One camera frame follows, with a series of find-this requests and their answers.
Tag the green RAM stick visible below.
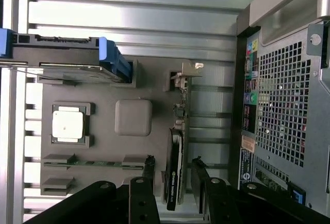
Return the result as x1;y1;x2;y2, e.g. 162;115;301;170
43;159;145;168

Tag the grey parts rack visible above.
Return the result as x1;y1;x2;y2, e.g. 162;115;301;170
37;59;193;204

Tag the silver CPU chip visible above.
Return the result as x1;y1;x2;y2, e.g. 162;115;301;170
51;105;86;143

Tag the black open PC case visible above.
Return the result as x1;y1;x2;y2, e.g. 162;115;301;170
232;0;330;224

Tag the hard disk with blue carrier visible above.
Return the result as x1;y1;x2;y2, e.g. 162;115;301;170
0;27;134;83

